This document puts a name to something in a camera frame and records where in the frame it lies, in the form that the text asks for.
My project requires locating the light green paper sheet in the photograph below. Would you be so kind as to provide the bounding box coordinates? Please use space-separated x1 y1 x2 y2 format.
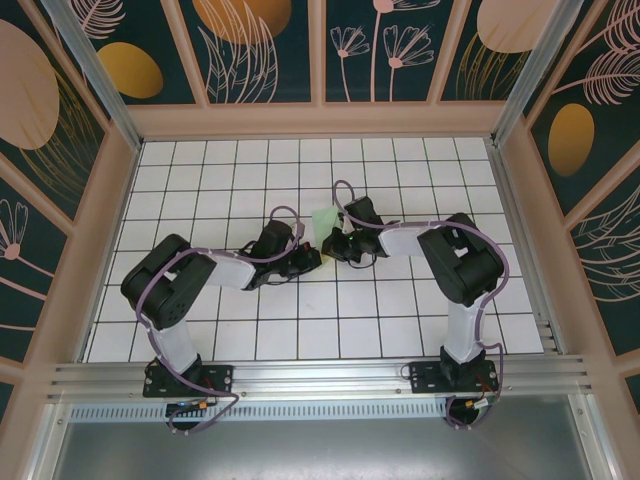
309 203 342 269

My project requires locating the single flower wall panel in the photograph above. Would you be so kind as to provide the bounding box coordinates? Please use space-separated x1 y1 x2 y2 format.
0 164 71 366

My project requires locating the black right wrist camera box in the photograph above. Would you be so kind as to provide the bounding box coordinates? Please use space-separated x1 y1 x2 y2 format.
321 227 354 261

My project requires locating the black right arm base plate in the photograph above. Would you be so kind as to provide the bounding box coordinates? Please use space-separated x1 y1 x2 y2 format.
408 359 503 396

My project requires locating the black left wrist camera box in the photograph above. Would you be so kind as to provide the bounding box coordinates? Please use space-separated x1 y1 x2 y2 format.
297 242 324 274

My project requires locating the small black circuit board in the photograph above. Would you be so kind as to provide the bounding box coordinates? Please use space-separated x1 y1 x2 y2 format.
166 399 211 417

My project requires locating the grey metal sheet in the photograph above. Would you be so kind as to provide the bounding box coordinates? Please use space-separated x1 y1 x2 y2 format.
29 399 616 480

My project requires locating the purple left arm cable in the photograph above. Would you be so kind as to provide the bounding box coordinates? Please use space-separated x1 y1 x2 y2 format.
133 205 307 436

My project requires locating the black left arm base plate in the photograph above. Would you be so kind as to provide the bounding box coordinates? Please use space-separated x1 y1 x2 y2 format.
143 363 236 399

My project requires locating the yellow wired power connector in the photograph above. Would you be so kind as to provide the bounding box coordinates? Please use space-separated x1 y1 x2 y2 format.
462 397 501 414

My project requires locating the pink leaf outlines wall panel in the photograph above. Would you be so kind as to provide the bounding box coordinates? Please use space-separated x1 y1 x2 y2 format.
569 179 640 356

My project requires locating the pink circle gold leaves panel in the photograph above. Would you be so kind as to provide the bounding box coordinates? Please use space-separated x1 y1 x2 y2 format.
439 0 566 101

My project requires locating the aluminium side rail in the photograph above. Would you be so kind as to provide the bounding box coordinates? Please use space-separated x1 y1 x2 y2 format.
485 139 564 356

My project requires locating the aluminium corner post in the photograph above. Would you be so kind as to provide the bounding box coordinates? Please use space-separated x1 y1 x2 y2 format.
489 0 596 149
42 0 144 151

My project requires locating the wide feathers yellow oval panel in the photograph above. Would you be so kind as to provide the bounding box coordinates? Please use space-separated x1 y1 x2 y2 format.
522 0 640 216

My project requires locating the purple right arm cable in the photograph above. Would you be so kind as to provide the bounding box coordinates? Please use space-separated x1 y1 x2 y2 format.
332 179 512 432

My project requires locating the orange circle leaves wall panel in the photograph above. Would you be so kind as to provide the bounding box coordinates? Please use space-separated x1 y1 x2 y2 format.
179 0 321 105

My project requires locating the pink flowers wall panel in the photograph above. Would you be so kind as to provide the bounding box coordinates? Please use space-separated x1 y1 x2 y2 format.
324 0 454 104

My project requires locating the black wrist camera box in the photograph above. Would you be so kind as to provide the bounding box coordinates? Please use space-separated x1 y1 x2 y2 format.
321 227 354 261
297 242 324 274

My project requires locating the big pink oval wall panel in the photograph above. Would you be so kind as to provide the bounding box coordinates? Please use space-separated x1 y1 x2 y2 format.
0 0 111 224

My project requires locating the long aluminium mounting rail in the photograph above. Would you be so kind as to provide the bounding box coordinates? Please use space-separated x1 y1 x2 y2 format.
47 354 599 401

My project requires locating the slotted grey cable duct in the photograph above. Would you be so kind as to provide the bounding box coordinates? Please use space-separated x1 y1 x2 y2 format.
69 403 451 422

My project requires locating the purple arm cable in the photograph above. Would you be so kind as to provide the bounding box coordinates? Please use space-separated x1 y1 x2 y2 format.
332 179 512 432
133 205 307 436

